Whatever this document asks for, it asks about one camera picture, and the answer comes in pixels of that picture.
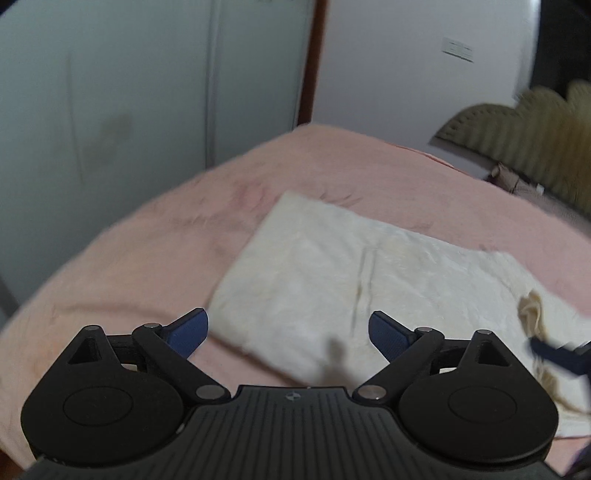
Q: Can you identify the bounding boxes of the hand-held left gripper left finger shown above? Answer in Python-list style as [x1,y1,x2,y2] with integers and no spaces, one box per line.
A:
[59,307,232,407]

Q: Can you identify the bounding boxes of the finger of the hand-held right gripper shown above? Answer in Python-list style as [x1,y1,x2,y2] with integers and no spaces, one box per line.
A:
[527,336,591,378]

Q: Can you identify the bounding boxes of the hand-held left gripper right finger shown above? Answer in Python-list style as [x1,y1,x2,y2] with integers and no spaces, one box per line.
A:
[353,311,522,407]

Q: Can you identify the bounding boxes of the white blanket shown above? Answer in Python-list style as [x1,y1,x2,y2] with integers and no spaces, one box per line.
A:
[208,191,591,439]

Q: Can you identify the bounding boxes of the pink blanket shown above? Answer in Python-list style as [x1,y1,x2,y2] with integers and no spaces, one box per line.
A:
[0,122,591,480]

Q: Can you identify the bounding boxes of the grey-brown pillow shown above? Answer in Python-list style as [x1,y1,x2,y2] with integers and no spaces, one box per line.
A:
[484,162,575,214]

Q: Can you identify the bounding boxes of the olive padded headboard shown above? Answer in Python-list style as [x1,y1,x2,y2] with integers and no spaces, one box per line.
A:
[430,79,591,220]

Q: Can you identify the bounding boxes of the pale sliding-door wardrobe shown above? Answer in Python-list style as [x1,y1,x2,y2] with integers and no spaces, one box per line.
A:
[0,0,315,324]

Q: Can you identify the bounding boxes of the dark window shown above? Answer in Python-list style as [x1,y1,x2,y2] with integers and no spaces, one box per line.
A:
[529,0,591,108]

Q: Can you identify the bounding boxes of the brown wooden door frame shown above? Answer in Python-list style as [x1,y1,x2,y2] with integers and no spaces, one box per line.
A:
[297,0,329,126]

